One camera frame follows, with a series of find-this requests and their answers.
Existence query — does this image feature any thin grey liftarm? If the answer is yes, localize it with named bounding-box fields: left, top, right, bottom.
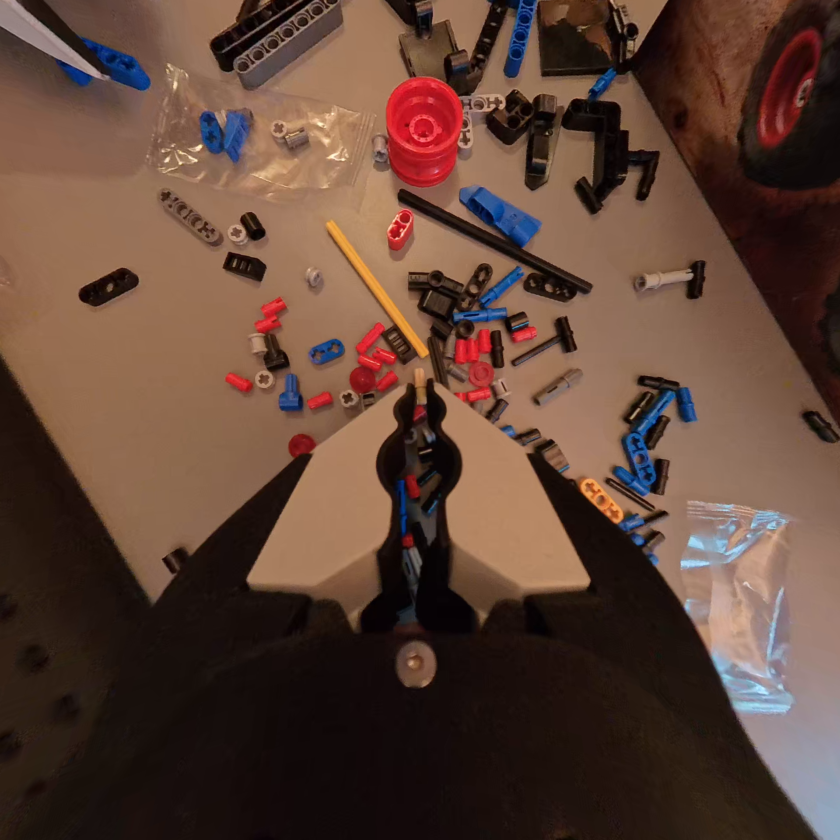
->
left=157, top=188, right=224, bottom=247

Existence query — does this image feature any pile of small connector pins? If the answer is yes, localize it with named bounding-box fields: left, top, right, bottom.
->
left=224, top=262, right=698, bottom=568

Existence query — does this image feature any black perforated board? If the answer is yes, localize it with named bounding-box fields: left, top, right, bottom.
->
left=0, top=354, right=158, bottom=840

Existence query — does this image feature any blue fairing panel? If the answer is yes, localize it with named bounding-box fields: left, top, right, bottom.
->
left=459, top=185, right=543, bottom=248

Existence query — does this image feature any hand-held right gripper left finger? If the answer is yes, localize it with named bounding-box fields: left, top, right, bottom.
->
left=246, top=384, right=417, bottom=631

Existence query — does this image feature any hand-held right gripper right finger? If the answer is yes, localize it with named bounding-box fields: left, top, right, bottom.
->
left=415, top=382, right=592, bottom=632

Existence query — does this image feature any dark grey straight beam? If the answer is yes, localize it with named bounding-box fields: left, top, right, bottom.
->
left=233, top=0, right=344, bottom=91

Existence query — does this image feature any large red wheel rim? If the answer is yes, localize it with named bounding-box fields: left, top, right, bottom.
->
left=385, top=77, right=458, bottom=188

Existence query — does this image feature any long black axle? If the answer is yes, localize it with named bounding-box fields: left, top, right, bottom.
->
left=397, top=189, right=593, bottom=294

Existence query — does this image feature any black three-hole beam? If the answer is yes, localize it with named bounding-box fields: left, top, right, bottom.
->
left=77, top=268, right=140, bottom=307

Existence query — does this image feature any blue thick angle beam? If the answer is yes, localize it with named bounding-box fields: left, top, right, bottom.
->
left=504, top=0, right=539, bottom=78

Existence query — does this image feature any blue L-shaped beam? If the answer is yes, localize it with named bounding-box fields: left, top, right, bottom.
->
left=58, top=36, right=152, bottom=91

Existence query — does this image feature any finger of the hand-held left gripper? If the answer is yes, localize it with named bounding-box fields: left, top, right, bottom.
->
left=0, top=0, right=110, bottom=81

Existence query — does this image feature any grey pin with black connector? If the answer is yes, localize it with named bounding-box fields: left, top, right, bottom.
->
left=633, top=260, right=707, bottom=301

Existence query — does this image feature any clear bag of small parts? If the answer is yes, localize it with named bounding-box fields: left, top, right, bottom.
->
left=147, top=62, right=376, bottom=203

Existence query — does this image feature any empty clear plastic bag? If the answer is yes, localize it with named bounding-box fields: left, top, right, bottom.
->
left=679, top=500, right=795, bottom=716

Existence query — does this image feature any long yellow axle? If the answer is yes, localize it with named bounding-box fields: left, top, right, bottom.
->
left=326, top=220, right=429, bottom=360

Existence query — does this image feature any grey desk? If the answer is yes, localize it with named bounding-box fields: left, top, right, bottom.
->
left=0, top=0, right=840, bottom=834

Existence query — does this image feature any toy truck set box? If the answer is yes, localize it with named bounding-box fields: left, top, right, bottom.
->
left=633, top=0, right=840, bottom=427

